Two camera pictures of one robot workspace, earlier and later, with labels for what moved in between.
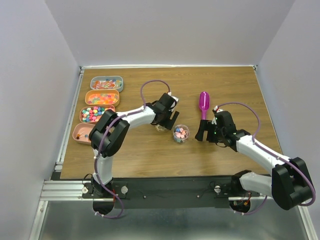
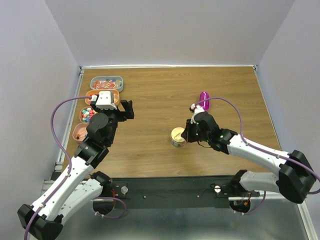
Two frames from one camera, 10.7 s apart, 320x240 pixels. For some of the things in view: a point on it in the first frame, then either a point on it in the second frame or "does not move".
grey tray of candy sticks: [107, 82] does not move
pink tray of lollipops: [80, 133] does not move
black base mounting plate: [166, 192] does not move
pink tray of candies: [91, 114] does not move
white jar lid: [160, 128] -> [176, 134]
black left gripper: [168, 124] -> [127, 113]
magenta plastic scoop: [204, 100] does not move
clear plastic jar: [180, 133] -> [178, 144]
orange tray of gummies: [102, 97] does not move
